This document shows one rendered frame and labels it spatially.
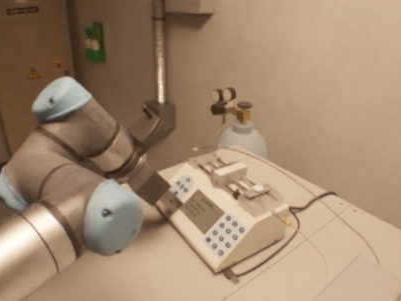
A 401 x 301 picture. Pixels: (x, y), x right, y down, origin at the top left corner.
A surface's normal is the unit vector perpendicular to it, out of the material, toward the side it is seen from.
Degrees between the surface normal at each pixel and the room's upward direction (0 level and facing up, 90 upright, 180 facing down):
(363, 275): 0
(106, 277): 0
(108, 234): 90
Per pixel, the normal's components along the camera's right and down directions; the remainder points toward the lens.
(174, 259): 0.02, -0.89
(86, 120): 0.73, 0.15
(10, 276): 0.75, -0.12
